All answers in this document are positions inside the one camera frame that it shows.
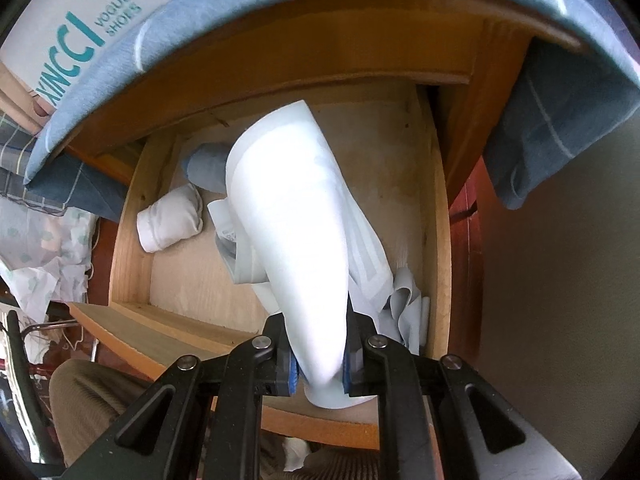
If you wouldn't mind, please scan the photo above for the wooden drawer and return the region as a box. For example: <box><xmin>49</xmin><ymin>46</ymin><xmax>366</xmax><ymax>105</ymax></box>
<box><xmin>67</xmin><ymin>85</ymin><xmax>453</xmax><ymax>453</ymax></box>

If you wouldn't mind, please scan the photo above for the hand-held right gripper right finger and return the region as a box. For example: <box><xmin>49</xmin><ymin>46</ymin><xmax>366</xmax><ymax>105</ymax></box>
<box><xmin>342</xmin><ymin>310</ymin><xmax>583</xmax><ymax>480</ymax></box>

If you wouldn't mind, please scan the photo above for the white rolled sock bundle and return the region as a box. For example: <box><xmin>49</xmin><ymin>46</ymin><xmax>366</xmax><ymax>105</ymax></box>
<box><xmin>136</xmin><ymin>182</ymin><xmax>205</xmax><ymax>253</ymax></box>

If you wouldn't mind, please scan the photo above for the light grey garment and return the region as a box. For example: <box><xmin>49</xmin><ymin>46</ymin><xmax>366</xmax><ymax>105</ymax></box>
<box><xmin>385</xmin><ymin>267</ymin><xmax>431</xmax><ymax>356</ymax></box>

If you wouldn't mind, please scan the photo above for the white green-printed bedsheet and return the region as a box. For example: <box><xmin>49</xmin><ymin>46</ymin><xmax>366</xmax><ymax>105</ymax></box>
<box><xmin>0</xmin><ymin>200</ymin><xmax>101</xmax><ymax>326</ymax></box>

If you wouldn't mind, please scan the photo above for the plaid bedding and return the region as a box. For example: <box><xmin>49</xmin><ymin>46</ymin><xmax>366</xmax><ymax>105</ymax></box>
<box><xmin>0</xmin><ymin>110</ymin><xmax>66</xmax><ymax>211</ymax></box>

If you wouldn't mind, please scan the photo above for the white shoe box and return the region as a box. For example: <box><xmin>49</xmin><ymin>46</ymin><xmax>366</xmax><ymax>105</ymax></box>
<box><xmin>0</xmin><ymin>0</ymin><xmax>251</xmax><ymax>106</ymax></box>

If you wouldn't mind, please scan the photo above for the white smooth underwear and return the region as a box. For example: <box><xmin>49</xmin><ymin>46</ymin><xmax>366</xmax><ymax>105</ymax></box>
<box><xmin>225</xmin><ymin>100</ymin><xmax>393</xmax><ymax>408</ymax></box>

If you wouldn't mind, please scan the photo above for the white grey-banded underwear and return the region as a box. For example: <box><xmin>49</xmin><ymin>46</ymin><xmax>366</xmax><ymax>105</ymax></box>
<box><xmin>207</xmin><ymin>199</ymin><xmax>273</xmax><ymax>286</ymax></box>

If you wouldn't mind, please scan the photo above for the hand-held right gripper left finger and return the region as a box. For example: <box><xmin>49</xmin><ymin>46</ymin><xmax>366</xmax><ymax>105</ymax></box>
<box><xmin>65</xmin><ymin>312</ymin><xmax>301</xmax><ymax>480</ymax></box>

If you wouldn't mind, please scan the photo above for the blue checked cloth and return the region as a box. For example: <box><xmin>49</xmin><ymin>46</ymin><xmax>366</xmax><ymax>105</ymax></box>
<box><xmin>22</xmin><ymin>0</ymin><xmax>640</xmax><ymax>221</ymax></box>

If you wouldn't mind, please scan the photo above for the small white crumpled cloth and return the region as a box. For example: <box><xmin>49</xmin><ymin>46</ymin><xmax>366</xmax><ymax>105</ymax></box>
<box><xmin>282</xmin><ymin>437</ymin><xmax>313</xmax><ymax>472</ymax></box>

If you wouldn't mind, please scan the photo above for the black metal frame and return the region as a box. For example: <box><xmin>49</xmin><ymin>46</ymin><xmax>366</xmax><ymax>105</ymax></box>
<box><xmin>0</xmin><ymin>300</ymin><xmax>66</xmax><ymax>466</ymax></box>

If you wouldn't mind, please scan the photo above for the light blue sock bundle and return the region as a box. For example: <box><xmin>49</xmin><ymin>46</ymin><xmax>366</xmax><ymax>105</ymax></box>
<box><xmin>181</xmin><ymin>142</ymin><xmax>233</xmax><ymax>193</ymax></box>

